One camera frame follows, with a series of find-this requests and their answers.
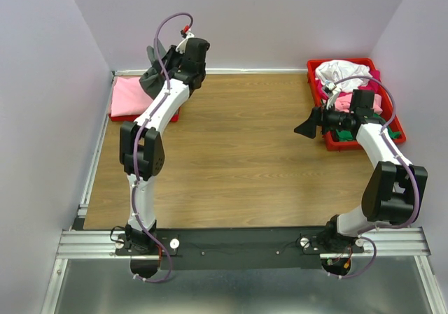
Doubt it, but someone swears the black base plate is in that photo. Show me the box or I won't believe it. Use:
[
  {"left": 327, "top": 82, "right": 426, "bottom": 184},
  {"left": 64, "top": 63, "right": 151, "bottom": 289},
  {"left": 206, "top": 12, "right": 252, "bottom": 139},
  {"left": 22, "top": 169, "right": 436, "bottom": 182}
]
[{"left": 114, "top": 227, "right": 364, "bottom": 276}]

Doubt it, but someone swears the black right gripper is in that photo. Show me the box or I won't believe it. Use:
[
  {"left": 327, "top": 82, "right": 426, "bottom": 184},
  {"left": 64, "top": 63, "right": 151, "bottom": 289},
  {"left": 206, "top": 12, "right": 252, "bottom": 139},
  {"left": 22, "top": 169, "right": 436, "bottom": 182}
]
[{"left": 293, "top": 99, "right": 354, "bottom": 138}]

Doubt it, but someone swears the green t shirt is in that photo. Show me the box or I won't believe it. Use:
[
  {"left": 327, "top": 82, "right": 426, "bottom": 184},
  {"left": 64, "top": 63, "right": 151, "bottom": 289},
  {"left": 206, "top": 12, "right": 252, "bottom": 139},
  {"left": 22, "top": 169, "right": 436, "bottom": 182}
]
[{"left": 331, "top": 113, "right": 402, "bottom": 142}]

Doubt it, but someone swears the folded pink t shirt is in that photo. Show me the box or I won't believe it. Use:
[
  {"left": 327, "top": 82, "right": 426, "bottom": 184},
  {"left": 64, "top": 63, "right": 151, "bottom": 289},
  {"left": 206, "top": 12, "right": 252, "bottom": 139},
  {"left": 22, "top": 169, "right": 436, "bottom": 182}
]
[{"left": 109, "top": 77, "right": 153, "bottom": 118}]

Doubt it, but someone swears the light pink t shirt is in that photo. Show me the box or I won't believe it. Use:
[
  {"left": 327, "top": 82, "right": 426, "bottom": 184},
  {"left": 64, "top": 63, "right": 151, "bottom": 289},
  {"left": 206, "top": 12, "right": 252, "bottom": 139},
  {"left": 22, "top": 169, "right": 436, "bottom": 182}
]
[{"left": 334, "top": 93, "right": 383, "bottom": 115}]

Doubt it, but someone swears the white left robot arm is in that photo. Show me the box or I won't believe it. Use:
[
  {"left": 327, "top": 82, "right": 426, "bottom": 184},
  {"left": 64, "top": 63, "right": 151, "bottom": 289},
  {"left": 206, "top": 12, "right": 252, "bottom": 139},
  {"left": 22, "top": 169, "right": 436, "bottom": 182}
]
[{"left": 114, "top": 38, "right": 297, "bottom": 256}]

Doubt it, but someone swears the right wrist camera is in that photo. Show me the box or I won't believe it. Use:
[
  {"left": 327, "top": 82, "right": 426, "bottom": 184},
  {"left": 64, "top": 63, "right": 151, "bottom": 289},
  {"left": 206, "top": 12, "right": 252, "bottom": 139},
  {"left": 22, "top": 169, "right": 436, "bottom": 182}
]
[{"left": 322, "top": 81, "right": 341, "bottom": 110}]

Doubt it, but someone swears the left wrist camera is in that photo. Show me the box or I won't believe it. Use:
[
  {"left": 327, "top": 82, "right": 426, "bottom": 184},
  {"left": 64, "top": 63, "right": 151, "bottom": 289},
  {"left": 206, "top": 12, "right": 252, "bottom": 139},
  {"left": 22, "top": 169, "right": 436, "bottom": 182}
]
[{"left": 176, "top": 25, "right": 195, "bottom": 54}]

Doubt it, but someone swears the grey t shirt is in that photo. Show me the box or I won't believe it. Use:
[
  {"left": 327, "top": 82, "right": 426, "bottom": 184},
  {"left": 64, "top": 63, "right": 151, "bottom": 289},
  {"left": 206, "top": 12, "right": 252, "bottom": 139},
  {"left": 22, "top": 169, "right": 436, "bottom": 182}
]
[{"left": 139, "top": 45, "right": 165, "bottom": 99}]

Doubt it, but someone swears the white t shirt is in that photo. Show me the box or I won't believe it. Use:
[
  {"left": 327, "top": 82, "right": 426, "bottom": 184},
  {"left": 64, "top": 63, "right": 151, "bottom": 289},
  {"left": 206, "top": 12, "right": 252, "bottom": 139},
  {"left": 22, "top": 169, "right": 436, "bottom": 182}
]
[{"left": 314, "top": 59, "right": 372, "bottom": 93}]

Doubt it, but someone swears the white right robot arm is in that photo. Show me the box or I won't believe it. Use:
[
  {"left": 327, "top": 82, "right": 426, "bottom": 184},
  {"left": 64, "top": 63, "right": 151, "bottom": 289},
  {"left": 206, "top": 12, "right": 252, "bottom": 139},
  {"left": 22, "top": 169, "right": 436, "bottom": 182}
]
[{"left": 316, "top": 90, "right": 428, "bottom": 252}]

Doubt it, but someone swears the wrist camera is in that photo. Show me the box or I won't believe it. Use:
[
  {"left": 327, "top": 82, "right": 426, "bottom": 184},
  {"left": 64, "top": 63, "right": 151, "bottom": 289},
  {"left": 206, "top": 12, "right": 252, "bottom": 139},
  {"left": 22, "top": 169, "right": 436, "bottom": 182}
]
[
  {"left": 322, "top": 81, "right": 341, "bottom": 110},
  {"left": 176, "top": 25, "right": 195, "bottom": 54}
]

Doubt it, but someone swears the red plastic bin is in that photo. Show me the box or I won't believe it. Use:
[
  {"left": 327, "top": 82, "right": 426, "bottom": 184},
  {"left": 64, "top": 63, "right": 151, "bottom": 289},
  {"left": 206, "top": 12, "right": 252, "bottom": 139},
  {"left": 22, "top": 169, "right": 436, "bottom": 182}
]
[{"left": 307, "top": 57, "right": 407, "bottom": 151}]

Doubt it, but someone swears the magenta t shirt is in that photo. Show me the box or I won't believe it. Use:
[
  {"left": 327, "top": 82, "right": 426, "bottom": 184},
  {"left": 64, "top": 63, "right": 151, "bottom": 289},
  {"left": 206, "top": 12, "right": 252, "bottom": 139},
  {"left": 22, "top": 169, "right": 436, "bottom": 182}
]
[{"left": 316, "top": 69, "right": 382, "bottom": 101}]

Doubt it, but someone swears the folded red t shirt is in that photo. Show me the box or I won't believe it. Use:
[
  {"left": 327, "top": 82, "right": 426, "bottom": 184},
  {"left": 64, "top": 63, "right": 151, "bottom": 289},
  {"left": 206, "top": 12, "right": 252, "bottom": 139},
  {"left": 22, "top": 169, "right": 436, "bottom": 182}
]
[{"left": 108, "top": 108, "right": 181, "bottom": 122}]

